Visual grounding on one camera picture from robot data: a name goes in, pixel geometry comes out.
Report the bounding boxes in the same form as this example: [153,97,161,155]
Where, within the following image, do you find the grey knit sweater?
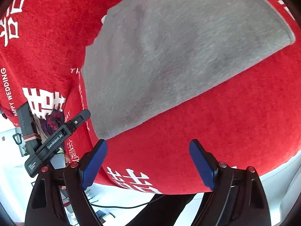
[82,0,295,139]

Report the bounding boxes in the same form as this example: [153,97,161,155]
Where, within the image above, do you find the red wedding bedspread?
[1,0,300,194]

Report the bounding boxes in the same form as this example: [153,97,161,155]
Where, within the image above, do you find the black cable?
[89,193,165,210]

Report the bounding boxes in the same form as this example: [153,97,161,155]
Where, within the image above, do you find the dark red patterned garment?
[40,110,65,143]

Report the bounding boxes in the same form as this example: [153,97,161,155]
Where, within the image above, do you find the person's black trouser legs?
[126,194,196,226]

